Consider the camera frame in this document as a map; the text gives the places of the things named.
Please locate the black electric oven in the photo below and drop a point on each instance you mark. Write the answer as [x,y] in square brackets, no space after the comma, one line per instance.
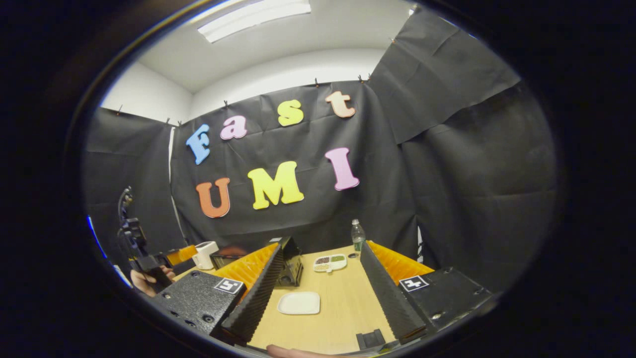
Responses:
[293,266]

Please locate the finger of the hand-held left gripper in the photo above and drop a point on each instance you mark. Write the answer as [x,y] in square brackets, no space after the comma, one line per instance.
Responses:
[180,255]

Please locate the small black bracket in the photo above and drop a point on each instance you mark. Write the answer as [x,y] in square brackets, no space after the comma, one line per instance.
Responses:
[370,339]

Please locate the ceiling light panel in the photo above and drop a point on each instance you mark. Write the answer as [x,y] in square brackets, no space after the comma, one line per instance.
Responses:
[253,20]

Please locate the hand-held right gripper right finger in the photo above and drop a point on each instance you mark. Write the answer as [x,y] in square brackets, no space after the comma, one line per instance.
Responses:
[390,298]

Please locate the white toaster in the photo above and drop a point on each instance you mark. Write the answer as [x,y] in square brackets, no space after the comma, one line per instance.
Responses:
[204,254]

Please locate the clear water bottle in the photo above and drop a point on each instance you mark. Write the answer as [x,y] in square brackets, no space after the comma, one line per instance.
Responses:
[358,236]

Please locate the white square plate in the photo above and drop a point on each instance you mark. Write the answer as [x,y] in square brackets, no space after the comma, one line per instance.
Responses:
[299,303]

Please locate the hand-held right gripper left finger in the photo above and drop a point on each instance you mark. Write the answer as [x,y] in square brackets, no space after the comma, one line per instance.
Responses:
[256,298]

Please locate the white divided grain dish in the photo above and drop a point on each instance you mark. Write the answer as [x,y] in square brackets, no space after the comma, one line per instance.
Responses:
[330,263]

